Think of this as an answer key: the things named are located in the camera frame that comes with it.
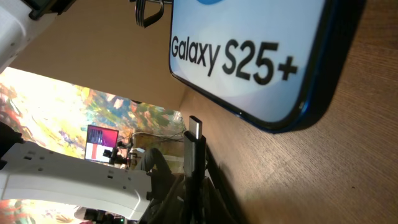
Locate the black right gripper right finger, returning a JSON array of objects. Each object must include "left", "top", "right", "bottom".
[{"left": 203, "top": 177, "right": 237, "bottom": 224}]

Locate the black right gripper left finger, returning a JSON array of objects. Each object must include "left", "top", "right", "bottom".
[{"left": 146, "top": 175, "right": 184, "bottom": 224}]

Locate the black USB charging cable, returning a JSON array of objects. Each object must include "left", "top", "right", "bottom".
[{"left": 182, "top": 115, "right": 207, "bottom": 224}]

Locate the blue Samsung Galaxy smartphone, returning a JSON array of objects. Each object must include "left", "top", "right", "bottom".
[{"left": 169, "top": 0, "right": 366, "bottom": 133}]

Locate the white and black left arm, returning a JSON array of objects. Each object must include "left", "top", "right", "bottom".
[{"left": 1, "top": 1, "right": 171, "bottom": 221}]

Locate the laptop with red screen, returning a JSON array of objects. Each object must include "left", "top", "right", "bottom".
[{"left": 84, "top": 125, "right": 119, "bottom": 163}]

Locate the brown cardboard box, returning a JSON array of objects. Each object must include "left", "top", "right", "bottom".
[{"left": 11, "top": 0, "right": 186, "bottom": 110}]

